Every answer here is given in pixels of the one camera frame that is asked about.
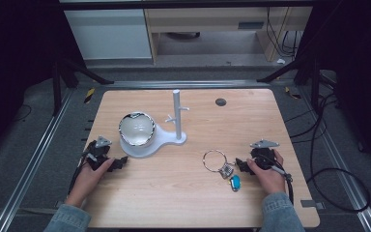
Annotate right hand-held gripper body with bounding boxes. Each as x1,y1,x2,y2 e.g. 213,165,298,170
249,138,280,171

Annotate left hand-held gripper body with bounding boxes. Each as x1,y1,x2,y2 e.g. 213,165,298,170
82,135,113,172

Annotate silver key ring with charms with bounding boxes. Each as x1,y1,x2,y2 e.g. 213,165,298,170
202,149,242,193

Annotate person's right hand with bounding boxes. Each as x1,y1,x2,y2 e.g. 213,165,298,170
245,149,287,196

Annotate person's left hand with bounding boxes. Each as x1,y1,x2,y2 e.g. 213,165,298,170
65,157,116,208

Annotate shiny silver bowl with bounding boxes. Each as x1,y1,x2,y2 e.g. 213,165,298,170
118,111,157,148

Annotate white hanging rack stand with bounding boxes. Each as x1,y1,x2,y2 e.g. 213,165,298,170
119,89,190,160

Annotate grey tape piece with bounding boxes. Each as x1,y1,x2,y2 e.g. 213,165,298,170
300,199,326,211

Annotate black metal stand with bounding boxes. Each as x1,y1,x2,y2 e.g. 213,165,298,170
256,54,322,112
51,56,115,116

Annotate white cabinet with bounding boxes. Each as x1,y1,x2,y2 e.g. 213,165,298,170
63,8,153,61

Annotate light wooden desk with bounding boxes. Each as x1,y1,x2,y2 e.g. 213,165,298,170
143,6,314,63

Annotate left hand-held gripper black cable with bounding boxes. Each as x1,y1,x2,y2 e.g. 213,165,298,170
67,154,93,196

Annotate hand-held gripper black cable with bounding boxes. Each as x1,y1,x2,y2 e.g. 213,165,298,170
67,154,93,196
257,154,295,206

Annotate right hand-held gripper black cable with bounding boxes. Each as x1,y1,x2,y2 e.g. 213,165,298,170
257,154,295,206

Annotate black floor cables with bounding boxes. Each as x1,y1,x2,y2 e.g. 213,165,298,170
283,72,371,213

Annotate metal floor rail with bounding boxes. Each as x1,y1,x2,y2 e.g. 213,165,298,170
0,89,75,232
299,86,371,232
104,79,271,90

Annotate black cables under desk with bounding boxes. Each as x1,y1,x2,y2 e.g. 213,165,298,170
265,7,304,59

